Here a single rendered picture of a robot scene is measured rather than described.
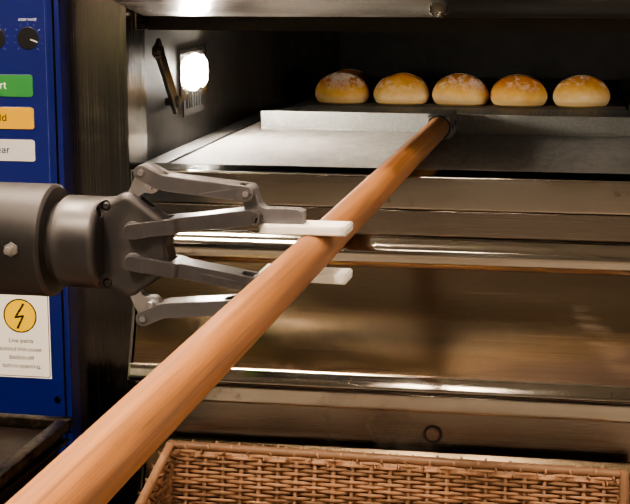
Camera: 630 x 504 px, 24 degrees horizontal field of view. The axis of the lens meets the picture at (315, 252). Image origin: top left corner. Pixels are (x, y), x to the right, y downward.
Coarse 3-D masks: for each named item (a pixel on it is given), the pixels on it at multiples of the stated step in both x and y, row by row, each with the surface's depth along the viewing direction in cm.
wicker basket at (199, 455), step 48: (144, 480) 170; (192, 480) 175; (240, 480) 174; (288, 480) 173; (336, 480) 172; (384, 480) 171; (432, 480) 169; (480, 480) 168; (576, 480) 166; (624, 480) 164
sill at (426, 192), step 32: (160, 192) 173; (288, 192) 170; (320, 192) 169; (416, 192) 167; (448, 192) 167; (480, 192) 166; (512, 192) 166; (544, 192) 165; (576, 192) 164; (608, 192) 164
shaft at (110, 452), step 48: (432, 144) 182; (384, 192) 142; (336, 240) 117; (288, 288) 99; (192, 336) 83; (240, 336) 86; (144, 384) 73; (192, 384) 76; (96, 432) 65; (144, 432) 68; (48, 480) 59; (96, 480) 62
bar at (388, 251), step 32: (192, 256) 134; (224, 256) 134; (256, 256) 133; (352, 256) 132; (384, 256) 131; (416, 256) 131; (448, 256) 130; (480, 256) 130; (512, 256) 129; (544, 256) 129; (576, 256) 128; (608, 256) 128
